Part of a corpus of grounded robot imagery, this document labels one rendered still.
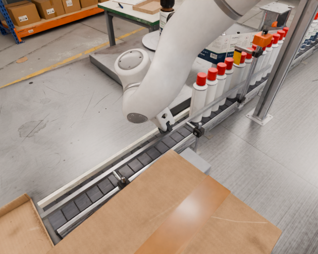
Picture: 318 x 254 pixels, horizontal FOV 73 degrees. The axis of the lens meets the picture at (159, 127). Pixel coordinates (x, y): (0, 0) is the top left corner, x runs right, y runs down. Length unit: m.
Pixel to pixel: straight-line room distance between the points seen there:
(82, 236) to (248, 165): 0.62
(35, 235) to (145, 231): 0.44
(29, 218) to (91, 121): 0.43
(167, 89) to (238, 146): 0.52
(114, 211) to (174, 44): 0.32
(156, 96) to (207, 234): 0.26
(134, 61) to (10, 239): 0.59
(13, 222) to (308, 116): 1.18
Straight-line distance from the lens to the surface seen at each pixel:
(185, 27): 0.42
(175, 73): 0.43
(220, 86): 0.85
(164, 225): 0.38
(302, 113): 1.16
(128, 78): 0.49
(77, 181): 0.70
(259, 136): 0.96
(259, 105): 0.99
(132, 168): 0.72
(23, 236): 0.77
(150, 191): 0.41
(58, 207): 0.62
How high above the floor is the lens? 1.48
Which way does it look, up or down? 46 degrees down
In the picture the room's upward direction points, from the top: straight up
